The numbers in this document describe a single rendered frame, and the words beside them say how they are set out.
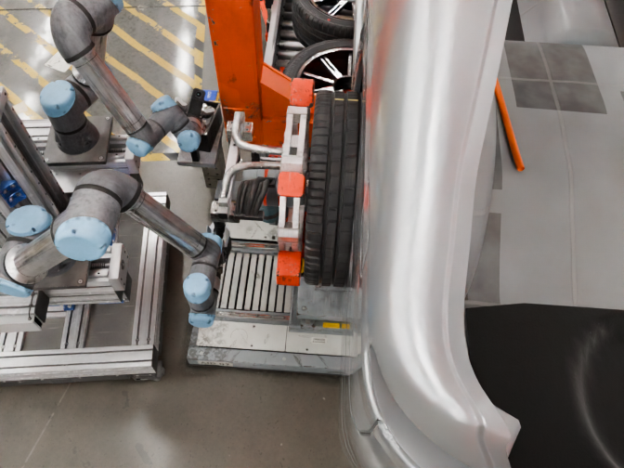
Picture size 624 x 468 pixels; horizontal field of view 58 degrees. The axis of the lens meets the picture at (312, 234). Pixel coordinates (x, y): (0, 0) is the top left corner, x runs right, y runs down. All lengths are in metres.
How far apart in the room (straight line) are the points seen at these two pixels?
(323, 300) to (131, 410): 0.93
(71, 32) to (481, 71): 1.14
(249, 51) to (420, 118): 1.22
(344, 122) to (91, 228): 0.78
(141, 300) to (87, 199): 1.17
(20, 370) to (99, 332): 0.32
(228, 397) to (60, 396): 0.71
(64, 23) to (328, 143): 0.79
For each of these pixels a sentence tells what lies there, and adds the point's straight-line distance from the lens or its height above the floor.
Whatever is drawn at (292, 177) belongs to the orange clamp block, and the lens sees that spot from 1.59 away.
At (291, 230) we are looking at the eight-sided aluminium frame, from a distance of 1.70.
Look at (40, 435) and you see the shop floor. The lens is 2.69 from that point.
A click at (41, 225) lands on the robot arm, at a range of 1.79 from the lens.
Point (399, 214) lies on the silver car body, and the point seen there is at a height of 1.66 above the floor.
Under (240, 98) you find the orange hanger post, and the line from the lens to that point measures 2.31.
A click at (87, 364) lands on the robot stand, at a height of 0.21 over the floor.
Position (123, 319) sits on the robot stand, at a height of 0.21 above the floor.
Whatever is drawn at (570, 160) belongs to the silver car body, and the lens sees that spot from 1.97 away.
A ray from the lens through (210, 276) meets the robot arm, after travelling 1.64.
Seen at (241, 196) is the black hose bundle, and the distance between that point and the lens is 1.72.
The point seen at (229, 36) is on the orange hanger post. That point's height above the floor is 1.09.
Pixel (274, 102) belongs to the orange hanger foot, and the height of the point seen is 0.76.
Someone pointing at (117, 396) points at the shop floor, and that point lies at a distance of 2.63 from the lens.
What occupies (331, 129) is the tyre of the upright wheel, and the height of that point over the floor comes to 1.17.
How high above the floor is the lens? 2.42
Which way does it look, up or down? 58 degrees down
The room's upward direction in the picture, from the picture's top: 3 degrees clockwise
